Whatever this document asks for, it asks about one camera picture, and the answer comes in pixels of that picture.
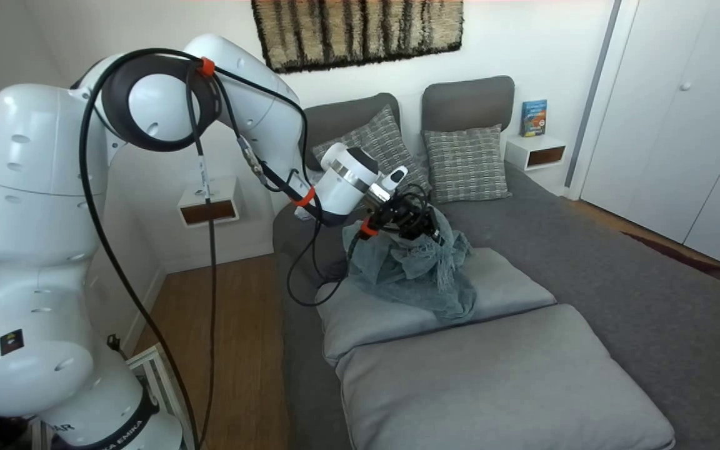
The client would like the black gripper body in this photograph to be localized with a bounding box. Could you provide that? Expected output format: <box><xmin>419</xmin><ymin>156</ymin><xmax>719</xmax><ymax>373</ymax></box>
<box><xmin>367</xmin><ymin>186</ymin><xmax>441</xmax><ymax>240</ymax></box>

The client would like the blue-grey fleece blanket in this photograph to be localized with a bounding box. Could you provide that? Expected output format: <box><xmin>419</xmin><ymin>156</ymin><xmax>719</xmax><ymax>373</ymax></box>
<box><xmin>342</xmin><ymin>208</ymin><xmax>479</xmax><ymax>325</ymax></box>

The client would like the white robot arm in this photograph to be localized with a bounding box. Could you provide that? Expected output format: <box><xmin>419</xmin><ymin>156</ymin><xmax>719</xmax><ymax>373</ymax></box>
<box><xmin>0</xmin><ymin>34</ymin><xmax>407</xmax><ymax>450</ymax></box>

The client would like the grey checked pillow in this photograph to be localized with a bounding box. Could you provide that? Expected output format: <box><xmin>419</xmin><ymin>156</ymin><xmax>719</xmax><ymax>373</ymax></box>
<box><xmin>426</xmin><ymin>125</ymin><xmax>510</xmax><ymax>201</ymax></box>
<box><xmin>341</xmin><ymin>108</ymin><xmax>430</xmax><ymax>189</ymax></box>

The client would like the dark grey headrest pillow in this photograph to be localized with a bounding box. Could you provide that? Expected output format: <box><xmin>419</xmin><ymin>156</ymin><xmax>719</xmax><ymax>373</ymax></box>
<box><xmin>421</xmin><ymin>74</ymin><xmax>516</xmax><ymax>130</ymax></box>
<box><xmin>306</xmin><ymin>93</ymin><xmax>401</xmax><ymax>170</ymax></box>

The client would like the white bedside shelf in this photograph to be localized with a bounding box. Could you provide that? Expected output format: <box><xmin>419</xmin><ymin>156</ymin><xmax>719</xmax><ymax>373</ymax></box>
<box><xmin>505</xmin><ymin>136</ymin><xmax>565</xmax><ymax>173</ymax></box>

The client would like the colourful book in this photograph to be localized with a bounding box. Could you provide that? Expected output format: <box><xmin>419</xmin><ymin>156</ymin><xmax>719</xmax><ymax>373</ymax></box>
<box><xmin>521</xmin><ymin>99</ymin><xmax>549</xmax><ymax>136</ymax></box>

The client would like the white wardrobe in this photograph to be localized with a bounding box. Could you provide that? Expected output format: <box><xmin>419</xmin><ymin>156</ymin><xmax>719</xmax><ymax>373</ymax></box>
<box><xmin>582</xmin><ymin>0</ymin><xmax>720</xmax><ymax>260</ymax></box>

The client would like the dark grey bed cover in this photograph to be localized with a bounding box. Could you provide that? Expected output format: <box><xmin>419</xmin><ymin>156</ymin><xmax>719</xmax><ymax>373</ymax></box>
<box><xmin>272</xmin><ymin>170</ymin><xmax>720</xmax><ymax>450</ymax></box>

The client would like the white wall shelf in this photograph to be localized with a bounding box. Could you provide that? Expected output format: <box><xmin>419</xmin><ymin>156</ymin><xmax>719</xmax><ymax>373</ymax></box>
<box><xmin>177</xmin><ymin>178</ymin><xmax>240</xmax><ymax>226</ymax></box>

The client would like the brown shaggy wall rug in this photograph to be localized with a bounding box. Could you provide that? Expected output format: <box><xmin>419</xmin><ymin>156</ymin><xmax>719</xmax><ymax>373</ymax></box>
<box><xmin>251</xmin><ymin>0</ymin><xmax>466</xmax><ymax>73</ymax></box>

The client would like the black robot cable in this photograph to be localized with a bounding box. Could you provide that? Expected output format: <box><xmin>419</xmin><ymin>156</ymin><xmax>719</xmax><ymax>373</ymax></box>
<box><xmin>79</xmin><ymin>48</ymin><xmax>380</xmax><ymax>450</ymax></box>

